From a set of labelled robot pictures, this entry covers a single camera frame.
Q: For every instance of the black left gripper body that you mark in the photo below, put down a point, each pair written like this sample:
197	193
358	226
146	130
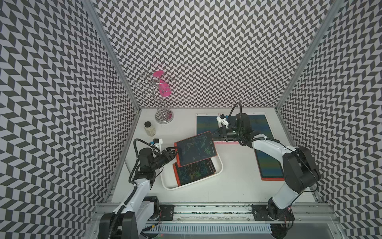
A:
160	159

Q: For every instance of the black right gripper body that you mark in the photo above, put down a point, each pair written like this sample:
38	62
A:
231	132

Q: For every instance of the pink writing tablet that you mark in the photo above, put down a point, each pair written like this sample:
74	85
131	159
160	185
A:
229	142
260	124
206	122

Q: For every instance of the white plastic storage box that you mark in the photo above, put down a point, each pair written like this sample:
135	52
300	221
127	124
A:
168	178

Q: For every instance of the red writing tablet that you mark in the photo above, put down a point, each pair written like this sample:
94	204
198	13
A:
194	149
193	172
270	169

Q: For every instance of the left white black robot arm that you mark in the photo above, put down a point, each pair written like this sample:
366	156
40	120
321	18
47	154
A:
128	219

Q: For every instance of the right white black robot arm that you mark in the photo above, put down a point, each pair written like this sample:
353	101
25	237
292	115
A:
299	168

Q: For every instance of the glass spice jar black lid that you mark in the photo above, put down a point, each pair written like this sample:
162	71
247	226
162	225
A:
150	128

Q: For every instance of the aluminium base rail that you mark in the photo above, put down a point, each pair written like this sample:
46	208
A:
315	213

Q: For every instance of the chrome wire jewelry stand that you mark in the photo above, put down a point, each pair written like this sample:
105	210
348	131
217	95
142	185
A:
150	92

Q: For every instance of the aluminium corner post right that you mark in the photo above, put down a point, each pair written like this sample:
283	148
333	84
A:
323	28

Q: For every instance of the aluminium corner post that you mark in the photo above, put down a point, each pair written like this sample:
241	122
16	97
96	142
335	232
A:
323	28
93	17

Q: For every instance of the aluminium corner post left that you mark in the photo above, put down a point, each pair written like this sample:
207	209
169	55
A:
93	17

